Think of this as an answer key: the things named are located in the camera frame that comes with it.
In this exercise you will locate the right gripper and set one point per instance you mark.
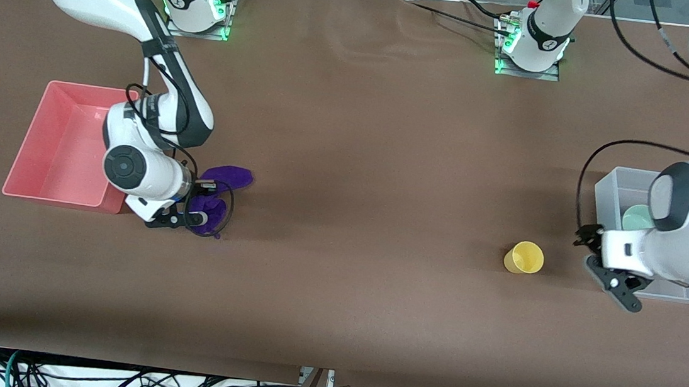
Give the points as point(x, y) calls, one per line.
point(195, 191)

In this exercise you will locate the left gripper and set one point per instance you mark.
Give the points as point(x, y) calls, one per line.
point(589, 235)

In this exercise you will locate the purple cloth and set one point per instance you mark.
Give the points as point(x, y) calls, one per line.
point(229, 176)

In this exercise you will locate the green bowl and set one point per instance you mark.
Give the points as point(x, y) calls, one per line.
point(636, 218)

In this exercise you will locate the yellow cup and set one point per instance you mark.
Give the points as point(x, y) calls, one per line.
point(526, 259)

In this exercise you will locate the clear plastic bin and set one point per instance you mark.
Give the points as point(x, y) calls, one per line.
point(619, 195)

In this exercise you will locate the pink plastic bin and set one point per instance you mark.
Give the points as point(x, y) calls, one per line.
point(58, 147)

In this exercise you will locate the brown table cover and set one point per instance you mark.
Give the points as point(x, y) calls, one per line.
point(354, 156)

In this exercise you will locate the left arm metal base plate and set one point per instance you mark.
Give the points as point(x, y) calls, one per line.
point(545, 76)

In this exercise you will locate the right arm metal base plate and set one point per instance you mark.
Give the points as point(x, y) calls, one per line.
point(174, 30)

